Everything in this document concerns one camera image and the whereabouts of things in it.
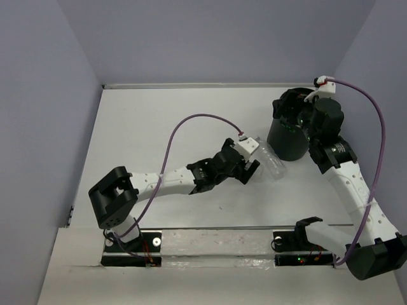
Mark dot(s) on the black plastic bin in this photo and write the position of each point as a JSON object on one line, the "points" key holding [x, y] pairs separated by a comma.
{"points": [[286, 140]]}

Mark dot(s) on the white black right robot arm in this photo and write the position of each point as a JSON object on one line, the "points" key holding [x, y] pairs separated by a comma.
{"points": [[375, 249]]}

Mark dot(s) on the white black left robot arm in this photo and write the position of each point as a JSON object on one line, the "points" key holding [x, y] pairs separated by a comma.
{"points": [[115, 195]]}

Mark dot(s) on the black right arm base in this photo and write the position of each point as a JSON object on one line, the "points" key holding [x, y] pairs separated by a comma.
{"points": [[290, 252]]}

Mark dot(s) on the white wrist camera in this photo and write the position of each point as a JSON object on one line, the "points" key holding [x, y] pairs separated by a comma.
{"points": [[325, 87], [246, 146]]}

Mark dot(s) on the large clear plastic bottle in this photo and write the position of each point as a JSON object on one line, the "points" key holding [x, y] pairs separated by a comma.
{"points": [[269, 160]]}

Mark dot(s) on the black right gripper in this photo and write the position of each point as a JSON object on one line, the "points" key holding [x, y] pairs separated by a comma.
{"points": [[292, 98]]}

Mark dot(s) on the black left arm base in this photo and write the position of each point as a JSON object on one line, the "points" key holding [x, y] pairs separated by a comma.
{"points": [[144, 252]]}

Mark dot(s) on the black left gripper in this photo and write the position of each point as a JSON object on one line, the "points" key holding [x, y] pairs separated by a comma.
{"points": [[241, 163]]}

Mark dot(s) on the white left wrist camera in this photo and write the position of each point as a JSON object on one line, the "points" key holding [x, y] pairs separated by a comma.
{"points": [[246, 146]]}

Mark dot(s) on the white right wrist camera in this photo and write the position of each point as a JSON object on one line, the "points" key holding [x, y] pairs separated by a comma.
{"points": [[325, 87]]}

